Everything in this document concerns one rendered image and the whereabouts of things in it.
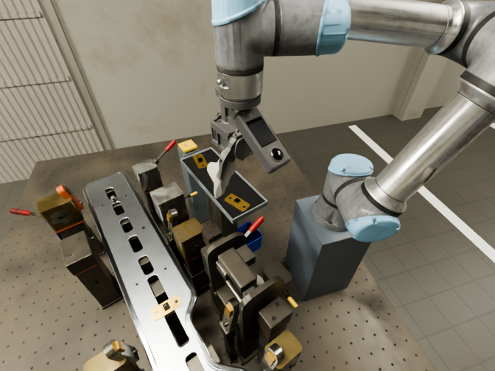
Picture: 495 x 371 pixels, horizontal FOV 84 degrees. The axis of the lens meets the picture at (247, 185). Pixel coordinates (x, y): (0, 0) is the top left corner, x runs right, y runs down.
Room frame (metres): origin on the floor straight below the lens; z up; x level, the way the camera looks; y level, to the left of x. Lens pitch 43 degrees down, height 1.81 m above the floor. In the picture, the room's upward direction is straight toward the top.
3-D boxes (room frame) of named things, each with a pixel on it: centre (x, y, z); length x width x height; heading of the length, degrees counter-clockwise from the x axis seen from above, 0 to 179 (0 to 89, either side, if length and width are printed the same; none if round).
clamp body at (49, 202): (0.70, 0.74, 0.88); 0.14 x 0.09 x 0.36; 125
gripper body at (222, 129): (0.45, 0.02, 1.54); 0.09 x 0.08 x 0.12; 38
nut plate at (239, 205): (0.61, 0.03, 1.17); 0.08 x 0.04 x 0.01; 51
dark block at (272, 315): (0.28, -0.07, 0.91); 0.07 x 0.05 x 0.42; 125
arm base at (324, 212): (0.61, -0.30, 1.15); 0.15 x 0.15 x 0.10
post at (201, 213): (0.93, 0.25, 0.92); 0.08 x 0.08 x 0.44; 35
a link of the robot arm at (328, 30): (0.47, -0.09, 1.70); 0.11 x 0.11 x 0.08; 6
